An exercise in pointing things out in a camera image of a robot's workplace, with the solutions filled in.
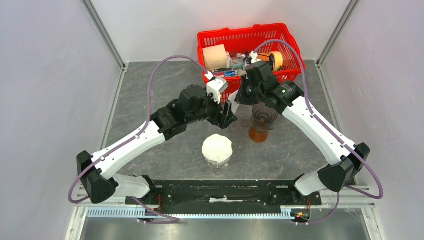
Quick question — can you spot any white slotted cable duct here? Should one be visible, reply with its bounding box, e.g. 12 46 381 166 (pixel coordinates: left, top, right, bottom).
86 206 298 221

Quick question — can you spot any glass carafe with coffee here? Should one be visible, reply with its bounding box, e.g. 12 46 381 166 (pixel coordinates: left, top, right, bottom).
248 124 269 143

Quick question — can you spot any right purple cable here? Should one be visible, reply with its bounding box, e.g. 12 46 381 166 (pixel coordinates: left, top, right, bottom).
253 39 384 226

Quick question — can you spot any clear plastic bottle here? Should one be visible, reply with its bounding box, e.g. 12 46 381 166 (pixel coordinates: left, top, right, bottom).
228 53 246 70

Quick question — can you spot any black orange cylindrical can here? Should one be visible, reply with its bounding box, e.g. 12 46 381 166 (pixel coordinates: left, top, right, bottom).
257 52 271 62

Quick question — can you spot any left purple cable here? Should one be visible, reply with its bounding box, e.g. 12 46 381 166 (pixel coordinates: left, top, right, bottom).
67 55 210 204

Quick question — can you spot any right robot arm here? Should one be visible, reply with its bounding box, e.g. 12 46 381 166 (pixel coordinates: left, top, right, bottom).
235 61 371 205

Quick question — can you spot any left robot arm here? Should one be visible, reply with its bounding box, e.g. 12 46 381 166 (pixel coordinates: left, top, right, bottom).
76 85 237 204

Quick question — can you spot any yellow masking tape roll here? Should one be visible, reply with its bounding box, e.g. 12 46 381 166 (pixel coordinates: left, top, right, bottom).
269 51 284 72

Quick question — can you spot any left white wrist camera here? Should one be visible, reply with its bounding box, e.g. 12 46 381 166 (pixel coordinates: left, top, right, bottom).
205 71 229 104

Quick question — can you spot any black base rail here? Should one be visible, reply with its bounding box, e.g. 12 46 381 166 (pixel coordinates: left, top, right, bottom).
140 179 322 215

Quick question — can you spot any purple cable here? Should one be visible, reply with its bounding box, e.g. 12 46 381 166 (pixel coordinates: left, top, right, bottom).
253 39 384 226
67 55 210 204

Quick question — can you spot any red plastic shopping basket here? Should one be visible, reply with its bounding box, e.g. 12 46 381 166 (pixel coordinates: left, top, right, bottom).
197 23 301 83

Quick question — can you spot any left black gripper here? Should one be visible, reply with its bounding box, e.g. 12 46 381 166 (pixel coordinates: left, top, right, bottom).
186 89 237 129

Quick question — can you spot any beige paper towel roll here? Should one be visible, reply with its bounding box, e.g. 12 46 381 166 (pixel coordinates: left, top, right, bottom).
202 44 228 71

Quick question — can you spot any dark glass dripper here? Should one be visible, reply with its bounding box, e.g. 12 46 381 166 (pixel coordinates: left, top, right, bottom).
251 102 279 131

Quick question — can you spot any blue red packet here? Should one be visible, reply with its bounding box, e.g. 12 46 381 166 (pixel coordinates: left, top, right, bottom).
212 70 238 79

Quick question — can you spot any clear glass dripper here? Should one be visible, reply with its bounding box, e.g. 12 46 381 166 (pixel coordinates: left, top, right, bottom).
205 157 231 169

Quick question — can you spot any white paper coffee filter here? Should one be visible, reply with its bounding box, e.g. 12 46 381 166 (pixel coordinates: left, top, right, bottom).
228 90 240 115
201 134 233 164

